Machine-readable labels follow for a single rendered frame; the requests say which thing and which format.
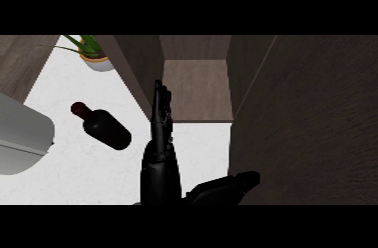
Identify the dark red wine bottle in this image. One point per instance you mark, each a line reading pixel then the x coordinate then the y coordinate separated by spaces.
pixel 106 128

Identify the green plant in pale pot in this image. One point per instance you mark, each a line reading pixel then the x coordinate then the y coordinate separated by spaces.
pixel 96 60

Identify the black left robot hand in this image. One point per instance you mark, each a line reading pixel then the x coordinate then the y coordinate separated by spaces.
pixel 159 172

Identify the pale grey appliance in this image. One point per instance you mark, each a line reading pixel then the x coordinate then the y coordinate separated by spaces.
pixel 22 138

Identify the open brown wooden cabinet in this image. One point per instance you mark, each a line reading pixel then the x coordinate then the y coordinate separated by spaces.
pixel 196 88

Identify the brown wooden panel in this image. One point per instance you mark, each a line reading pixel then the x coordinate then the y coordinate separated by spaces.
pixel 22 62

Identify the dark brown cabinet door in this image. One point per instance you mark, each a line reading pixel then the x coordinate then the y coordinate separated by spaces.
pixel 310 125

